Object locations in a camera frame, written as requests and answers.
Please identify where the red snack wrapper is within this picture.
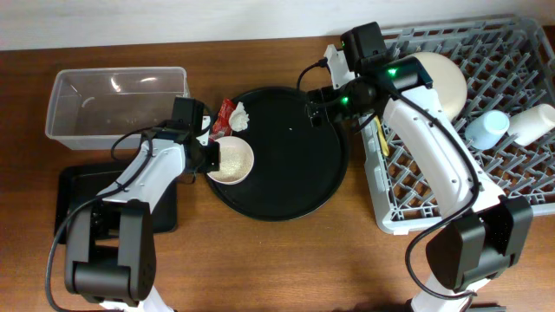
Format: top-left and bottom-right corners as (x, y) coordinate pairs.
(209, 99), (237, 140)

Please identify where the clear plastic bin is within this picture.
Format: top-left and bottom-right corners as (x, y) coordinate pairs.
(45, 67), (190, 150)

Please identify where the black rectangular tray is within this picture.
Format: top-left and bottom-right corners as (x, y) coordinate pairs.
(54, 162), (178, 234)

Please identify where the yellow plastic knife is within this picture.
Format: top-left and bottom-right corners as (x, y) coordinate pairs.
(374, 116), (389, 157)

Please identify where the beige plate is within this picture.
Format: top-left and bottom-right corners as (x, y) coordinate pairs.
(413, 52), (467, 121)

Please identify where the round black tray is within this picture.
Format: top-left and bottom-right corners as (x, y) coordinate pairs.
(207, 87), (349, 221)

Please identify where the cream white cup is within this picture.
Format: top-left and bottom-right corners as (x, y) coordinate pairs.
(507, 104), (555, 146)

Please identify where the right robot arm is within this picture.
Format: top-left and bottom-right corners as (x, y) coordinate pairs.
(307, 54), (533, 311)

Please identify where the grey dishwasher rack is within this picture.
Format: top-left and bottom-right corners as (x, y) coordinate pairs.
(362, 16), (554, 235)

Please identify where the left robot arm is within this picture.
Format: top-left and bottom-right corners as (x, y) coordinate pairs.
(57, 122), (206, 311)

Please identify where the crumpled white tissue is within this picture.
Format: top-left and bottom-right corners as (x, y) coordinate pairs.
(228, 101), (250, 132)

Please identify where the pink bowl with rice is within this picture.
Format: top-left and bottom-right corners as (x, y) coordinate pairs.
(207, 136), (255, 185)

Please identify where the light blue cup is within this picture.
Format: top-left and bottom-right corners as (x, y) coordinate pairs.
(465, 110), (510, 150)

